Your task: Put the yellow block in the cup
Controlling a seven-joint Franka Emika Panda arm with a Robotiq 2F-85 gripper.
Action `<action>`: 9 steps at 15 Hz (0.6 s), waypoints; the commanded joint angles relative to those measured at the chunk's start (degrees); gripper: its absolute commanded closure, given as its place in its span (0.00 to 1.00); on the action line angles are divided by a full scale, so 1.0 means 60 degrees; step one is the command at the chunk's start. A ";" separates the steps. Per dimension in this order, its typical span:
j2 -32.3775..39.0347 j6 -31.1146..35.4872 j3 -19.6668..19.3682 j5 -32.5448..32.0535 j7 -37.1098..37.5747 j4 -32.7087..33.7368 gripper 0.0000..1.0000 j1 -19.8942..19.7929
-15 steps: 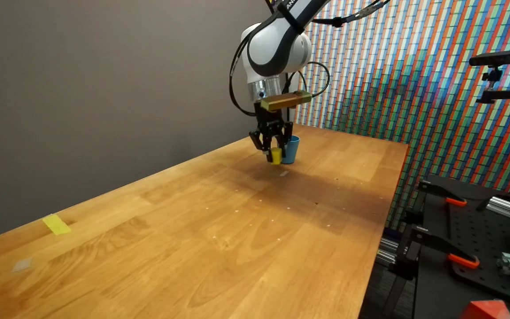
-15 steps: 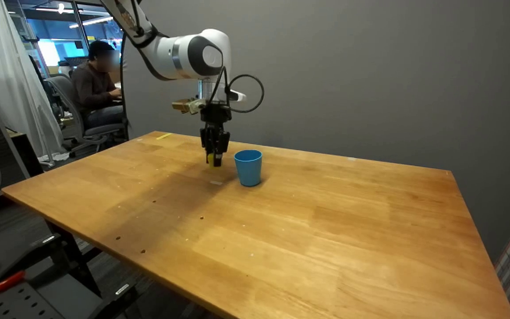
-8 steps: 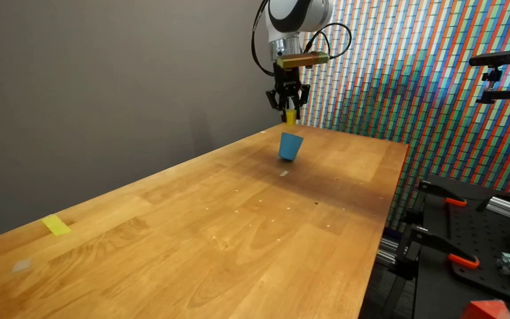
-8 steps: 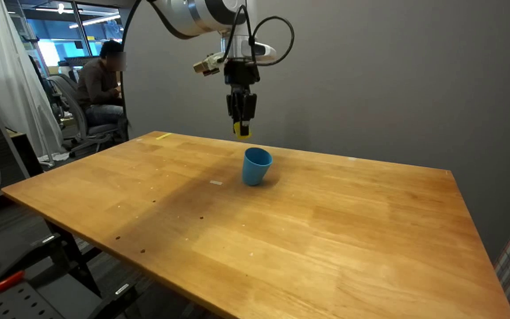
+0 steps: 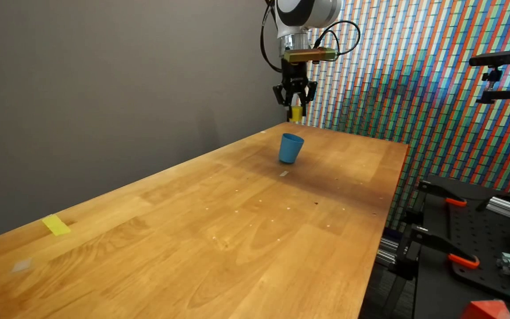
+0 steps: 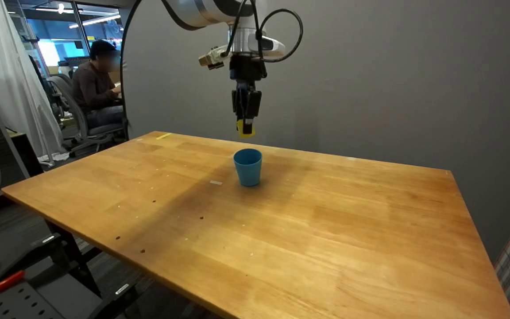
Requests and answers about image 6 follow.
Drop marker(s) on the blue plastic cup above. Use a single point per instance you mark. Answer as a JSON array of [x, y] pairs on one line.
[[247, 169]]

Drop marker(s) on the yellow block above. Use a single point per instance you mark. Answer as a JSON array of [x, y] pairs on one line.
[[244, 128]]

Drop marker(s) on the grey office chair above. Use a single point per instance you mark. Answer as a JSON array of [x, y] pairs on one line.
[[83, 125]]

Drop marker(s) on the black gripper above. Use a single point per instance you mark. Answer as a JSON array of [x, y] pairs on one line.
[[246, 66]]

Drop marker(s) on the black table leg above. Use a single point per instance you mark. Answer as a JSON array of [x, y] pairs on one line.
[[70, 258]]

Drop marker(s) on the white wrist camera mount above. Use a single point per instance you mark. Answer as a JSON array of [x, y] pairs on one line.
[[269, 47]]

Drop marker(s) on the white curtain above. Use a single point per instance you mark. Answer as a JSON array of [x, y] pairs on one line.
[[12, 72]]

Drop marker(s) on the ceiling light strip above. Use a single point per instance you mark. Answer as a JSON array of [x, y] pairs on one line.
[[95, 22]]

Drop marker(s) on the small white tape piece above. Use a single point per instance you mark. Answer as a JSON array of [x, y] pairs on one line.
[[216, 183]]

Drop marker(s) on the seated person in dark shirt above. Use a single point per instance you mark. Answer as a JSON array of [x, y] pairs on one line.
[[95, 89]]

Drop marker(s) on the black perforated board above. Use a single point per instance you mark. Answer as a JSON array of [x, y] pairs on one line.
[[12, 302]]

